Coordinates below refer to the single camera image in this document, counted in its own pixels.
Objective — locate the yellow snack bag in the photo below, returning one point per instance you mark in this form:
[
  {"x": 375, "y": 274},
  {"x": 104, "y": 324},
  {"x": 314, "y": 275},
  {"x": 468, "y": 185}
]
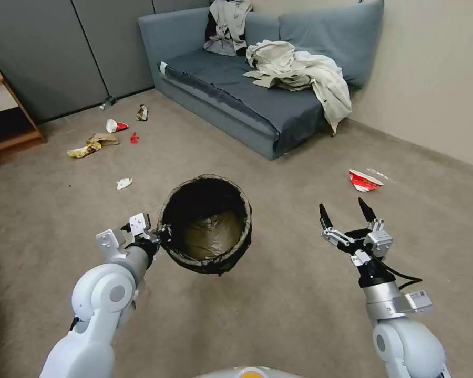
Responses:
[{"x": 82, "y": 150}]

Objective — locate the brown paper bag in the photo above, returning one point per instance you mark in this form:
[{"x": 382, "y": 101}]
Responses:
[{"x": 104, "y": 138}]

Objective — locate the red white paper cup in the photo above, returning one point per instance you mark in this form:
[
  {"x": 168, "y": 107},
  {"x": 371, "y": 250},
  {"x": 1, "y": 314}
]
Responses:
[{"x": 116, "y": 126}]

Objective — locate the blue-grey sofa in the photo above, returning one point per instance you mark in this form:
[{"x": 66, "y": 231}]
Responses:
[{"x": 228, "y": 90}]

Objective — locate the crumpled white tissue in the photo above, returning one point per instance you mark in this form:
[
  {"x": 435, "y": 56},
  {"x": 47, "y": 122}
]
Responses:
[{"x": 124, "y": 183}]

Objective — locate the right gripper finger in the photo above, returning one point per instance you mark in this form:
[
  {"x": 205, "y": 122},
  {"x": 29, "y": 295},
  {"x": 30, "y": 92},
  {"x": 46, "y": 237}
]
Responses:
[
  {"x": 366, "y": 210},
  {"x": 326, "y": 220}
]

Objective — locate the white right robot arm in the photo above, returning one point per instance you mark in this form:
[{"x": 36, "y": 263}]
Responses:
[{"x": 402, "y": 346}]

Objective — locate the small red wrapper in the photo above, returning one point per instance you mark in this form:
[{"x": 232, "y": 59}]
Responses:
[{"x": 135, "y": 138}]

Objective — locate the grey partition screen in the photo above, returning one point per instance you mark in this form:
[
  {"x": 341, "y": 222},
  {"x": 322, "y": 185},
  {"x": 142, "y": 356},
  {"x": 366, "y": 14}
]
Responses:
[{"x": 43, "y": 51}]

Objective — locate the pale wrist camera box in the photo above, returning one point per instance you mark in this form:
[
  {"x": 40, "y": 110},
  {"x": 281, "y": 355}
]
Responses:
[
  {"x": 379, "y": 240},
  {"x": 140, "y": 223}
]

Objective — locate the white and black jacket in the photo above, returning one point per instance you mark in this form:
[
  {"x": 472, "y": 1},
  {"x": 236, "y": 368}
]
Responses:
[{"x": 228, "y": 19}]

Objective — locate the round trash can black liner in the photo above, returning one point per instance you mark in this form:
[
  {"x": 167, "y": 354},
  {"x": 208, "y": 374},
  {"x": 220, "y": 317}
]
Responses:
[{"x": 217, "y": 232}]

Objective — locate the empty plastic bottle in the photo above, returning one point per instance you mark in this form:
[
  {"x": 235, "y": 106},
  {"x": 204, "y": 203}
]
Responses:
[{"x": 107, "y": 102}]

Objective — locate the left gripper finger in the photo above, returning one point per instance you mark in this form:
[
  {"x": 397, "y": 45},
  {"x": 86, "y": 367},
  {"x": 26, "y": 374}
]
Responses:
[
  {"x": 162, "y": 228},
  {"x": 159, "y": 240}
]

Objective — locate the crumpled snack packet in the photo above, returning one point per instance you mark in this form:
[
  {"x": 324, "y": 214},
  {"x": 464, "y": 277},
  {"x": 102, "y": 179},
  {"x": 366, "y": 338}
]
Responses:
[{"x": 142, "y": 113}]

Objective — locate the red white paper bowl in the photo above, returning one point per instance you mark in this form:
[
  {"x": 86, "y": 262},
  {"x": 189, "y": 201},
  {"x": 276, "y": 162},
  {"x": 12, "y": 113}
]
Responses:
[{"x": 363, "y": 182}]

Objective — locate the white robot front shell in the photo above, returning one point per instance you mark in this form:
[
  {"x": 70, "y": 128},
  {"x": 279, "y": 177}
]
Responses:
[{"x": 240, "y": 373}]

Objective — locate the beige crumpled garment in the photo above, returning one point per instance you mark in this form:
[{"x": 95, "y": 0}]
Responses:
[{"x": 323, "y": 75}]

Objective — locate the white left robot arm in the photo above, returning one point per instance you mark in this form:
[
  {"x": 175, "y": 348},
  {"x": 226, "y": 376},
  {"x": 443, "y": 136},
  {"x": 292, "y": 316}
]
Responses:
[{"x": 98, "y": 299}]

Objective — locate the wooden shelf unit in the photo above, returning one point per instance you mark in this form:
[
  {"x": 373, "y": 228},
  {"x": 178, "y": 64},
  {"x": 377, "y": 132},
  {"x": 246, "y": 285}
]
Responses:
[{"x": 21, "y": 112}]

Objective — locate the blue-grey sofa cushion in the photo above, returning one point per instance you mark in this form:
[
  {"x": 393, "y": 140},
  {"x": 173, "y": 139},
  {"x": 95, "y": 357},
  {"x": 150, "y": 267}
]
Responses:
[{"x": 339, "y": 31}]

